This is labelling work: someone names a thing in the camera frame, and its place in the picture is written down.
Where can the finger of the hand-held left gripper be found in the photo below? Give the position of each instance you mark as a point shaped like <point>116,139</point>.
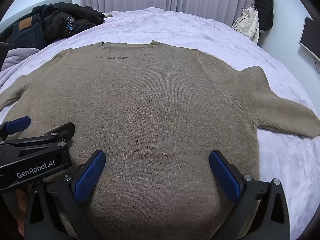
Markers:
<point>18,125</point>
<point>58,131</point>

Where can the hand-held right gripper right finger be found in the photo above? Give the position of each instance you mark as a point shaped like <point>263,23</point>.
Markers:
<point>223,175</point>

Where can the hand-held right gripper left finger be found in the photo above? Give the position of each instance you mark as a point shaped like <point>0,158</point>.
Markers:
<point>90,177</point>

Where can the brown knit sweater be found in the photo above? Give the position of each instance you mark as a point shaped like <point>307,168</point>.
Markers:
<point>155,105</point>

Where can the person's left hand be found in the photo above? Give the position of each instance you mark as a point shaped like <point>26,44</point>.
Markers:
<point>21,207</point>

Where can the lavender bedding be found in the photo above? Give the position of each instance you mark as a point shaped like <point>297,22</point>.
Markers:
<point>17,60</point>

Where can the dark blue jeans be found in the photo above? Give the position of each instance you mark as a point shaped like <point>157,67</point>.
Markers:
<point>27,35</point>

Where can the black jacket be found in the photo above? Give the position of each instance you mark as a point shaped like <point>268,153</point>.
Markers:
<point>60,17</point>

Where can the small white cloth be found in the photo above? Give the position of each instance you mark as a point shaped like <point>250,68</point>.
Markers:
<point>108,15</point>

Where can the cream puffer jacket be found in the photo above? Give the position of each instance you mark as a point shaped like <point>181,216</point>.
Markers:
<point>248,23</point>

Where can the lavender fleece blanket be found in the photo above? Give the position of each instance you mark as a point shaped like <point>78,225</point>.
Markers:
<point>175,27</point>

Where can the black hanging coat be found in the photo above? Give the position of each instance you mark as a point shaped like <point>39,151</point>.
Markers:
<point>265,7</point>

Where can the wall-mounted monitor shelf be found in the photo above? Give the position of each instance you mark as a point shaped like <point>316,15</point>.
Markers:
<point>311,38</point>

